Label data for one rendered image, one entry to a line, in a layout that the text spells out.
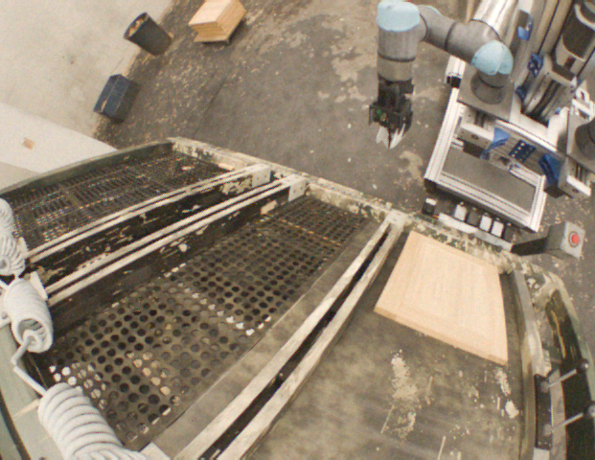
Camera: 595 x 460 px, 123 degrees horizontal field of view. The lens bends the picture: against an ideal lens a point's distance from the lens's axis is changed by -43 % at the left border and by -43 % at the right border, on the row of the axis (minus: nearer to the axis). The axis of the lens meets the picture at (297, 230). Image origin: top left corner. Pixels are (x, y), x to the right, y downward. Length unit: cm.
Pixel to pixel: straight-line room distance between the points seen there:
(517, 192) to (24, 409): 220
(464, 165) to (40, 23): 544
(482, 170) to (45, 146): 416
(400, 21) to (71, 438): 66
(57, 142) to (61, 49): 189
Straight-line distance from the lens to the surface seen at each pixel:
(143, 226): 86
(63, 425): 28
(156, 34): 452
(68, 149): 383
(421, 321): 69
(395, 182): 206
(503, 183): 197
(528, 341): 84
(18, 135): 367
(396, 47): 54
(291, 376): 44
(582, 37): 101
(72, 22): 523
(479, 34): 60
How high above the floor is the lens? 197
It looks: 67 degrees down
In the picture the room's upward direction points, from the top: 70 degrees counter-clockwise
